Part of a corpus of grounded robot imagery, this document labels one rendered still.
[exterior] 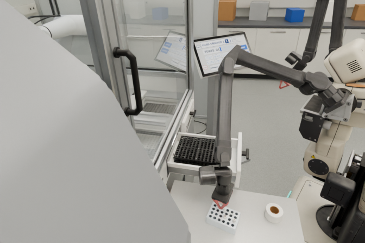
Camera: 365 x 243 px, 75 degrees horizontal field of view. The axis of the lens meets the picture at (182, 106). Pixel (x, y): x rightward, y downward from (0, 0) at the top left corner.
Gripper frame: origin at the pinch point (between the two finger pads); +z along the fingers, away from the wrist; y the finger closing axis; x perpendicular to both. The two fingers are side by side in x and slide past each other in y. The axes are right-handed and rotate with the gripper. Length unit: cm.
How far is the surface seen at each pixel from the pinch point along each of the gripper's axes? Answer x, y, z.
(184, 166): -20.9, -7.1, -6.8
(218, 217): 0.4, 4.7, 2.2
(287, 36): -9, -330, 4
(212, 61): -45, -105, -24
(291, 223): 28.0, -8.4, 5.7
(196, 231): -6.0, 12.3, 6.0
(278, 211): 22.3, -8.4, 1.7
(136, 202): 10, 59, -75
